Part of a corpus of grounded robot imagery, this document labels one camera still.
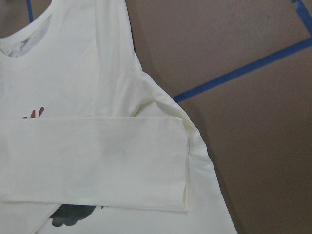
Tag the cream long-sleeve cat shirt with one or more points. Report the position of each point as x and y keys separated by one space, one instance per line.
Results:
x=89 y=143

